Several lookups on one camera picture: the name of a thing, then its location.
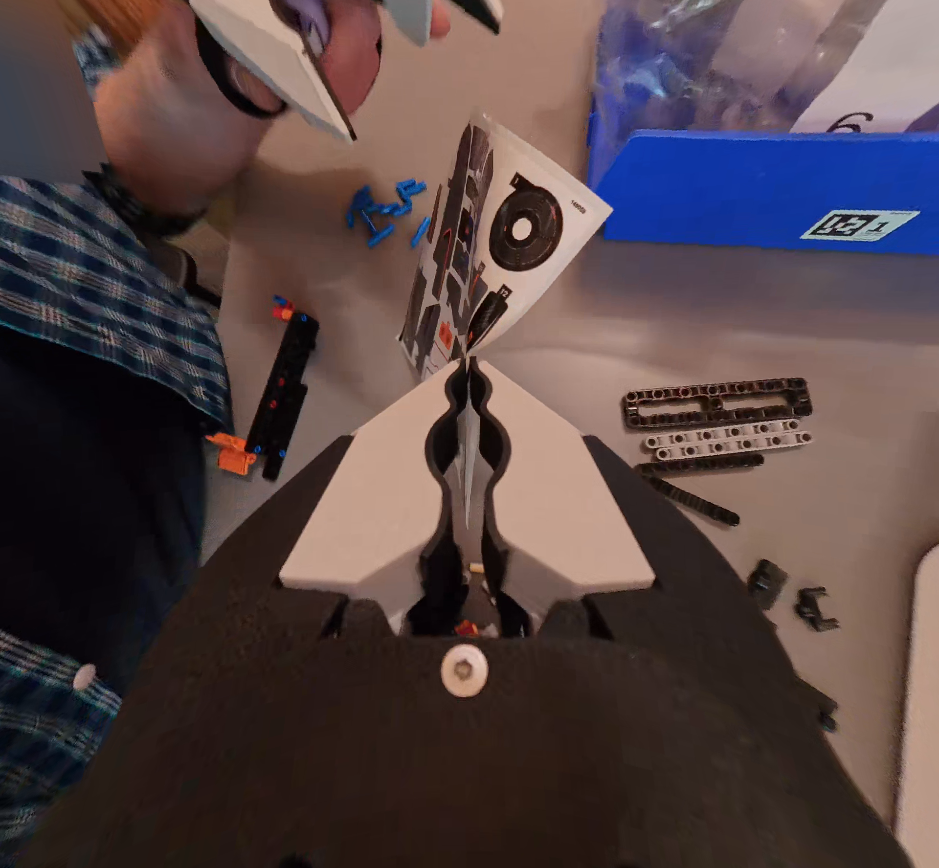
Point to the lego sticker sheet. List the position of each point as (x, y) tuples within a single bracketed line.
[(513, 252)]

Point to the black lego beam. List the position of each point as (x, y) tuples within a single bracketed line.
[(697, 464), (693, 500)]

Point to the small black lego piece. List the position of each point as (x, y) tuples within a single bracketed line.
[(766, 582), (814, 607)]

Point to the grey lego beam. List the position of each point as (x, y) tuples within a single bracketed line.
[(726, 451), (733, 437)]

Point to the person's left hand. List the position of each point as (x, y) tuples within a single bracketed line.
[(169, 120)]

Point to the person's left forearm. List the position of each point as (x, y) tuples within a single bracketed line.
[(95, 281)]

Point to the black lego frame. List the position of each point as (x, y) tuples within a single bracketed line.
[(715, 402)]

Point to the clear plastic bag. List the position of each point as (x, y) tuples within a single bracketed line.
[(682, 24)]

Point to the blue plastic bin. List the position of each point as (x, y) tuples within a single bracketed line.
[(697, 186)]

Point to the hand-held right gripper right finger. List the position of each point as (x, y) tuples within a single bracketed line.
[(565, 508)]

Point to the printed tag sticker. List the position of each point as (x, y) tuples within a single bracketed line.
[(858, 226)]

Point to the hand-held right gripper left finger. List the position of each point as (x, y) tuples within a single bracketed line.
[(367, 508)]

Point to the white rounded board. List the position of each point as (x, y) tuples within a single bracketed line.
[(921, 699)]

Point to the black lego beam assembly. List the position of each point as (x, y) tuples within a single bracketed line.
[(282, 391)]

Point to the cluster of blue lego pins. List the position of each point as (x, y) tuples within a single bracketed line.
[(385, 211)]

